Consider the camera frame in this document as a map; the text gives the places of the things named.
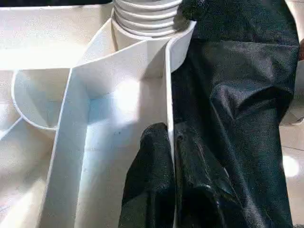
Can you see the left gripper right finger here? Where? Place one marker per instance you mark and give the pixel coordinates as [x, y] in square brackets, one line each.
[199, 185]

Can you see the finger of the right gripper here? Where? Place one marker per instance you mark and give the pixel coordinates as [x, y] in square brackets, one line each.
[195, 8]

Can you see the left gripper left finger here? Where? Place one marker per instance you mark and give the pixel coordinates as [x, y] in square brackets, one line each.
[149, 180]

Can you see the white plastic table leg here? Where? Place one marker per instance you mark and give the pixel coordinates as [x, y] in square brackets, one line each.
[147, 16]

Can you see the white plastic table top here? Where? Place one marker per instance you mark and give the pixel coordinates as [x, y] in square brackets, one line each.
[71, 118]

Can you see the black mat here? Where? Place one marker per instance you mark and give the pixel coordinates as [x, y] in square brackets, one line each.
[237, 95]

